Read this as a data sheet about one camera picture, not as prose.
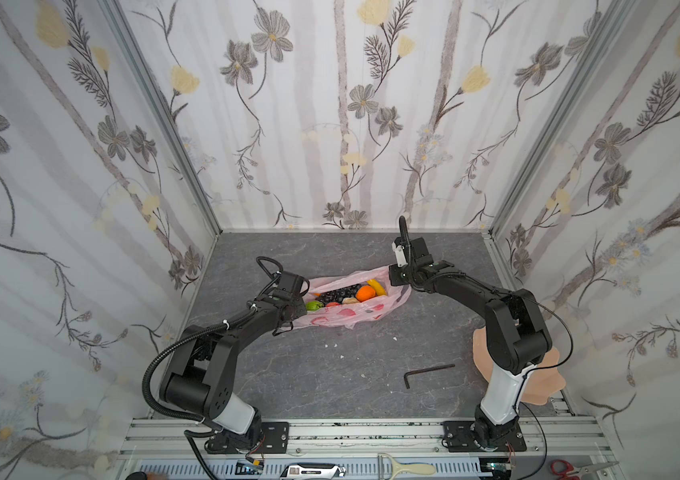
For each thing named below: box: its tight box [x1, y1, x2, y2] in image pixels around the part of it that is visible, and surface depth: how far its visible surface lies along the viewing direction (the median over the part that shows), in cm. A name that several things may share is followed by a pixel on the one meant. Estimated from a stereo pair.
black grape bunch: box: [315, 284, 362, 304], surface depth 100 cm
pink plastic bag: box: [292, 265, 412, 330], surface depth 89 cm
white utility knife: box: [280, 463, 347, 480], surface depth 70 cm
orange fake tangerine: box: [356, 285, 376, 302], surface depth 100 cm
